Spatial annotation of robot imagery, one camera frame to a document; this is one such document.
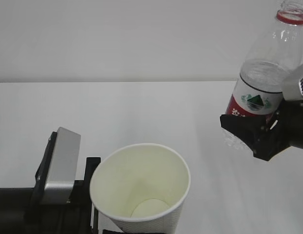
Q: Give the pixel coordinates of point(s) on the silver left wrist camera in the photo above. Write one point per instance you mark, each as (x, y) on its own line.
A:
(56, 173)

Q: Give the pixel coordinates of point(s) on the white paper coffee cup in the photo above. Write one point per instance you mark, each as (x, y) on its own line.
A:
(141, 188)

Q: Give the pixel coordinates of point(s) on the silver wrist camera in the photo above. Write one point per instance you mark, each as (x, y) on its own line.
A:
(292, 85)
(56, 173)

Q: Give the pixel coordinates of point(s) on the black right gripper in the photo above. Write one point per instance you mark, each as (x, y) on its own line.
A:
(284, 130)

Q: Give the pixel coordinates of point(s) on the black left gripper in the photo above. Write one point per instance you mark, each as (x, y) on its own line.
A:
(71, 217)

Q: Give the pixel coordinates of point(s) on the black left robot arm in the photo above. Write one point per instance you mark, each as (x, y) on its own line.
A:
(13, 205)

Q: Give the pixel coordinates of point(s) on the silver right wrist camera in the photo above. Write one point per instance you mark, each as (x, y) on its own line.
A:
(292, 85)

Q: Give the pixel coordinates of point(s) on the clear plastic water bottle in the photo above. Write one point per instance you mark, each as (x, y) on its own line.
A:
(276, 52)

